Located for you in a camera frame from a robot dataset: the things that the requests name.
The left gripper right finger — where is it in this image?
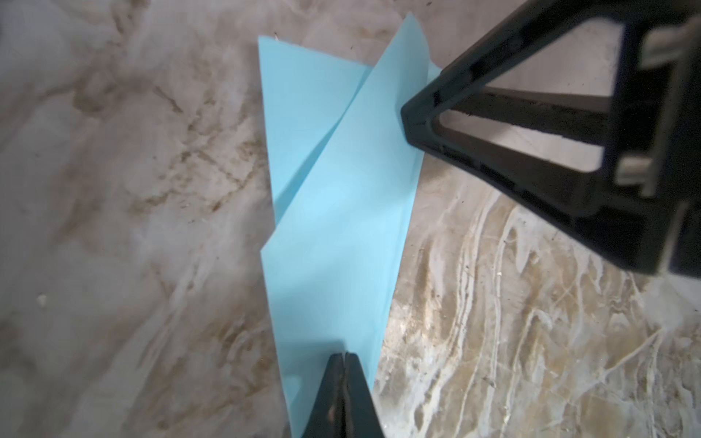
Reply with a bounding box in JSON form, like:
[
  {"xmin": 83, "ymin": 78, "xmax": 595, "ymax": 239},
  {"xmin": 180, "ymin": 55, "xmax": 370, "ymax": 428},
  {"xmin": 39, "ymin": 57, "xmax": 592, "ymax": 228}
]
[{"xmin": 343, "ymin": 352, "xmax": 385, "ymax": 438}]

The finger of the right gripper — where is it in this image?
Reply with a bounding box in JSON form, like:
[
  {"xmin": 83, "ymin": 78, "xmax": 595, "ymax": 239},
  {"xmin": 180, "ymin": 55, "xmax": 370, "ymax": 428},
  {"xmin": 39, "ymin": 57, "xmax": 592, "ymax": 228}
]
[{"xmin": 401, "ymin": 1, "xmax": 700, "ymax": 277}]

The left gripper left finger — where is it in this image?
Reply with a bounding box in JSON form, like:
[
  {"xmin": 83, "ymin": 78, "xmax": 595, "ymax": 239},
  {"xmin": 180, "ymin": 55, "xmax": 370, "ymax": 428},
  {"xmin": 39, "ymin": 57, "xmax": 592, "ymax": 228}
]
[{"xmin": 302, "ymin": 353, "xmax": 346, "ymax": 438}]

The light blue paper sheet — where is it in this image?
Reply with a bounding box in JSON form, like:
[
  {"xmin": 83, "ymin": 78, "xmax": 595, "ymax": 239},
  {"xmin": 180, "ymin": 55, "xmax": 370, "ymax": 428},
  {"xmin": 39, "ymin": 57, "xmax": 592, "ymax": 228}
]
[{"xmin": 258, "ymin": 16, "xmax": 438, "ymax": 437}]

